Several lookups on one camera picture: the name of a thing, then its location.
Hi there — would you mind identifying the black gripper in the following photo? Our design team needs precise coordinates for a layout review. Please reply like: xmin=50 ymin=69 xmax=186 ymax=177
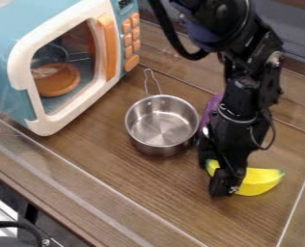
xmin=198 ymin=104 xmax=274 ymax=197

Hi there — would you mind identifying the yellow toy banana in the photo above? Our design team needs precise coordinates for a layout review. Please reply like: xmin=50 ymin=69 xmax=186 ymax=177
xmin=206 ymin=159 xmax=286 ymax=196

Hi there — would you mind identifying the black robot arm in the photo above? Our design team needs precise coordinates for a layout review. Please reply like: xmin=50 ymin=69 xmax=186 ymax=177
xmin=147 ymin=0 xmax=285 ymax=197

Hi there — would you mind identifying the silver metal pot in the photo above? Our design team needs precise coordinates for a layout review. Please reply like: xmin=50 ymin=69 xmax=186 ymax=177
xmin=125 ymin=69 xmax=201 ymax=157

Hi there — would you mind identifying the purple toy eggplant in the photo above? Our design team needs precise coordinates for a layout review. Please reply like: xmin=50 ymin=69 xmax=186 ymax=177
xmin=199 ymin=94 xmax=224 ymax=130

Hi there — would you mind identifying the orange plate in microwave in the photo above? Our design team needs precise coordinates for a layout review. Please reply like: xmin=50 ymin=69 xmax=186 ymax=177
xmin=31 ymin=63 xmax=81 ymax=97

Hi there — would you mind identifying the blue white toy microwave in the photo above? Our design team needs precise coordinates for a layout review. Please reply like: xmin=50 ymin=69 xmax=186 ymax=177
xmin=0 ymin=0 xmax=141 ymax=136

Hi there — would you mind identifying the black cable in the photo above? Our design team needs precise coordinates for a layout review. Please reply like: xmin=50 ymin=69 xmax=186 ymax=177
xmin=0 ymin=219 xmax=45 ymax=247

